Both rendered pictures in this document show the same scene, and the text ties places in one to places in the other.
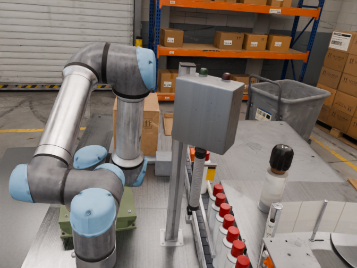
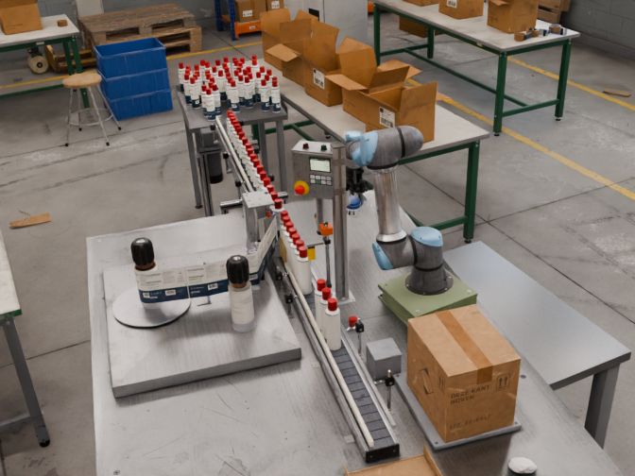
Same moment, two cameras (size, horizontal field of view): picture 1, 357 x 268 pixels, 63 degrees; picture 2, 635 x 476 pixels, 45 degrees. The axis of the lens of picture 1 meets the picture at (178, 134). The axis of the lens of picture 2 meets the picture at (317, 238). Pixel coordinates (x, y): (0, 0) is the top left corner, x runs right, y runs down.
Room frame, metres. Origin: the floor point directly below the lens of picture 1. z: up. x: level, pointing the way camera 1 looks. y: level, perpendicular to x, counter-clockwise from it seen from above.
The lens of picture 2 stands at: (3.37, -0.42, 2.60)
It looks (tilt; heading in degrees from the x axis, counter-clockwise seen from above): 30 degrees down; 173
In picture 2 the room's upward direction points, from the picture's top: 3 degrees counter-clockwise
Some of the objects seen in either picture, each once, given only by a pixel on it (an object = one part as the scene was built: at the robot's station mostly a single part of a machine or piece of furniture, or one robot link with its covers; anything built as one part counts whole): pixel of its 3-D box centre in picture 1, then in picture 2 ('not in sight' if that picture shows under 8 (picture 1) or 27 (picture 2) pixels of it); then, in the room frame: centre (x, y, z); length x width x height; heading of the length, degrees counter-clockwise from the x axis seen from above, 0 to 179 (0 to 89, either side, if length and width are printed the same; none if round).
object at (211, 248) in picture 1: (191, 164); (340, 324); (1.19, -0.07, 0.96); 1.07 x 0.01 x 0.01; 7
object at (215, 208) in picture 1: (217, 219); (301, 263); (0.80, -0.16, 0.98); 0.05 x 0.05 x 0.20
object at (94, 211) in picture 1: (94, 222); (353, 144); (0.40, 0.14, 1.30); 0.09 x 0.08 x 0.11; 4
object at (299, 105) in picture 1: (281, 115); not in sight; (3.29, -1.19, 0.48); 0.89 x 0.63 x 0.96; 126
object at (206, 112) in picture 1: (206, 111); (317, 170); (0.79, -0.08, 1.38); 0.17 x 0.10 x 0.19; 62
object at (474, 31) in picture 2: not in sight; (461, 54); (-3.54, 1.93, 0.39); 2.20 x 0.80 x 0.78; 17
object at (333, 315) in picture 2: not in sight; (333, 324); (1.22, -0.10, 0.98); 0.05 x 0.05 x 0.20
